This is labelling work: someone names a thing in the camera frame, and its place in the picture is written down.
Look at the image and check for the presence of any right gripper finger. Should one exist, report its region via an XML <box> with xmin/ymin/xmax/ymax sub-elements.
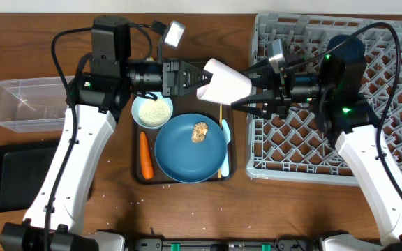
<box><xmin>231</xmin><ymin>90</ymin><xmax>274</xmax><ymax>119</ymax></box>
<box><xmin>240</xmin><ymin>59</ymin><xmax>274</xmax><ymax>87</ymax></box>

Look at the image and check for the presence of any pink cup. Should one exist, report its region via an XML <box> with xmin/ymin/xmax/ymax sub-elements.
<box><xmin>196</xmin><ymin>59</ymin><xmax>252</xmax><ymax>105</ymax></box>

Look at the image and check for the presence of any light blue rice bowl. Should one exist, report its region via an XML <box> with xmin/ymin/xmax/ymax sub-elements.
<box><xmin>131</xmin><ymin>92</ymin><xmax>173</xmax><ymax>130</ymax></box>

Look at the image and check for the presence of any dark blue plate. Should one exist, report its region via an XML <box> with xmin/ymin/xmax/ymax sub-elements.
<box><xmin>154</xmin><ymin>114</ymin><xmax>227</xmax><ymax>183</ymax></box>

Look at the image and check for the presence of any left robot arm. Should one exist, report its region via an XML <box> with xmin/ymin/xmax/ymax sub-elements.
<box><xmin>0</xmin><ymin>15</ymin><xmax>212</xmax><ymax>250</ymax></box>

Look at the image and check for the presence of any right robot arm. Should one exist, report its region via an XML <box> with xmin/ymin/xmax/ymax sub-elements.
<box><xmin>232</xmin><ymin>35</ymin><xmax>402</xmax><ymax>250</ymax></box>

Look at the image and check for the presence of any grey dishwasher rack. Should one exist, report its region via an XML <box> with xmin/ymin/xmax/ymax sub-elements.
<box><xmin>245</xmin><ymin>13</ymin><xmax>402</xmax><ymax>191</ymax></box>

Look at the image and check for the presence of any brown food scrap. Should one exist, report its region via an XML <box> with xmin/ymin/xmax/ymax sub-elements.
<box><xmin>191</xmin><ymin>121</ymin><xmax>209</xmax><ymax>143</ymax></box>

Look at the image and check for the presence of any dark brown serving tray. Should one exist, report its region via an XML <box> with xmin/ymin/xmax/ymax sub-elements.
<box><xmin>131</xmin><ymin>93</ymin><xmax>237</xmax><ymax>185</ymax></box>

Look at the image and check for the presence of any light blue plastic spoon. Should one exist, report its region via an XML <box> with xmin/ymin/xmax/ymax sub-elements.
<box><xmin>221</xmin><ymin>119</ymin><xmax>231</xmax><ymax>177</ymax></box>

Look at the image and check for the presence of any wooden chopstick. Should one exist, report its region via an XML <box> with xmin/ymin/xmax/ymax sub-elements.
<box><xmin>218</xmin><ymin>104</ymin><xmax>223</xmax><ymax>179</ymax></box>

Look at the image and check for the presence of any orange carrot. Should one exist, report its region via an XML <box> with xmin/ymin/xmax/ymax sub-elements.
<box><xmin>140</xmin><ymin>132</ymin><xmax>154</xmax><ymax>180</ymax></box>

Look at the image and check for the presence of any clear plastic bin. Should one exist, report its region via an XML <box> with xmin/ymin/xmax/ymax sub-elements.
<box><xmin>0</xmin><ymin>77</ymin><xmax>68</xmax><ymax>133</ymax></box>

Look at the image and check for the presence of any black plastic bin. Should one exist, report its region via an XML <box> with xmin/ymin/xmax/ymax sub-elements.
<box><xmin>0</xmin><ymin>139</ymin><xmax>59</xmax><ymax>213</ymax></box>

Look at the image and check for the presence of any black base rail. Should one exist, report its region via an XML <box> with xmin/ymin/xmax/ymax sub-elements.
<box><xmin>128</xmin><ymin>238</ymin><xmax>322</xmax><ymax>251</ymax></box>

